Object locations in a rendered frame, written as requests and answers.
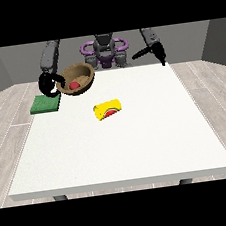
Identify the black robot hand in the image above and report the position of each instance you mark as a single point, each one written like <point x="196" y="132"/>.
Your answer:
<point x="46" y="83"/>
<point x="156" y="52"/>

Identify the brown wooden bowl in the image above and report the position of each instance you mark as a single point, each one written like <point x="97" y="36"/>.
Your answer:
<point x="77" y="78"/>

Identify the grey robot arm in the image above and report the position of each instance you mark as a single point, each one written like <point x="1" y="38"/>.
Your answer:
<point x="150" y="37"/>
<point x="49" y="58"/>

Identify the green square pad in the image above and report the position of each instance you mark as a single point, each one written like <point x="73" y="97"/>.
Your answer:
<point x="45" y="104"/>

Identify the small red ball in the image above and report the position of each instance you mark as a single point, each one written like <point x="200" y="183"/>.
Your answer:
<point x="74" y="85"/>

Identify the grey robot trunk purple rings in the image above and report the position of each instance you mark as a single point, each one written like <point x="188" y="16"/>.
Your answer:
<point x="104" y="50"/>

